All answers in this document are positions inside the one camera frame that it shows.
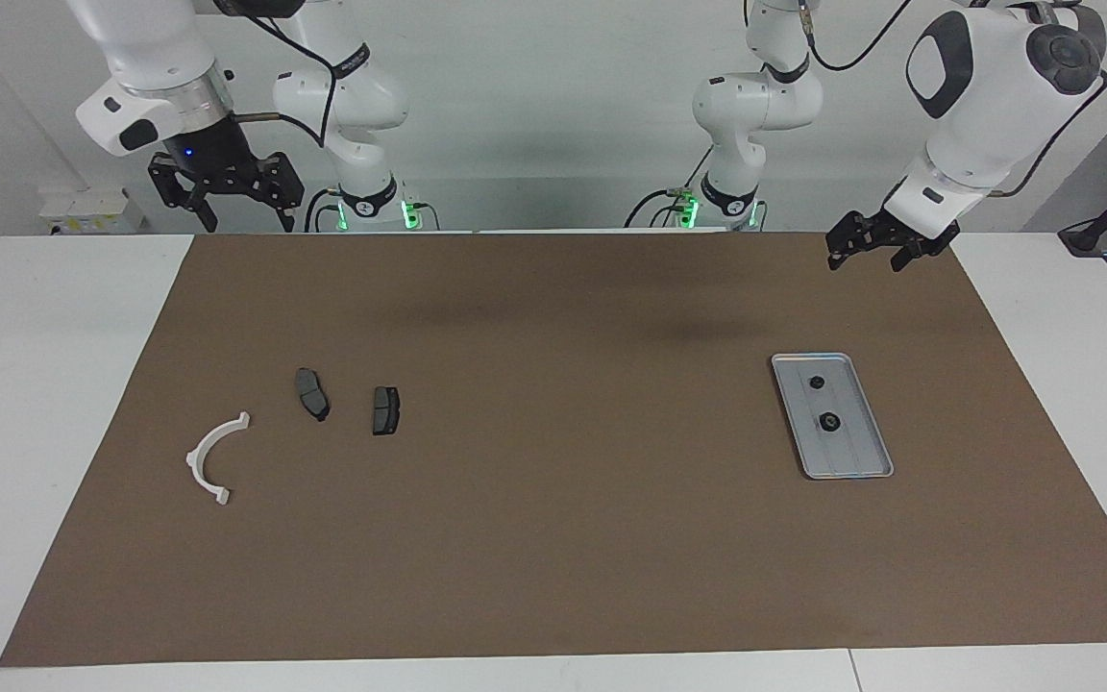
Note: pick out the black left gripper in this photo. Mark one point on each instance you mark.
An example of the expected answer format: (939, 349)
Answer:
(904, 231)

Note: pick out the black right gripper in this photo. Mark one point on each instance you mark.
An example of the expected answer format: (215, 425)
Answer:
(200, 152)

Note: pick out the large black bearing gear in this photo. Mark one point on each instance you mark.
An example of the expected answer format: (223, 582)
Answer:
(824, 425)

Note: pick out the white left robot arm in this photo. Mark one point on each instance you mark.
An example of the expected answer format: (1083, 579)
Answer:
(986, 96)

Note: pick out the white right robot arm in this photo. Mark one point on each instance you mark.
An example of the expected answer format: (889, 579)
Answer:
(145, 48)

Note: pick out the silver metal tray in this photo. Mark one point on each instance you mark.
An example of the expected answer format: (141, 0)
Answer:
(856, 452)

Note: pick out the white power strip box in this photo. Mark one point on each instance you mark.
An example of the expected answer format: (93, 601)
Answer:
(92, 211)

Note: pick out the long dark grey brake pad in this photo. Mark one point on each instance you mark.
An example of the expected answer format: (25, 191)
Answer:
(311, 394)

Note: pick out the short dark grey brake pad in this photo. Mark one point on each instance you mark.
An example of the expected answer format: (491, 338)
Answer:
(385, 410)

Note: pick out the brown table mat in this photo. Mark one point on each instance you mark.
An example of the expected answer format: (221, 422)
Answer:
(563, 538)

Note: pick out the white curved plastic bracket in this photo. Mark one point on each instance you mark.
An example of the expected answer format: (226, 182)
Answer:
(194, 463)

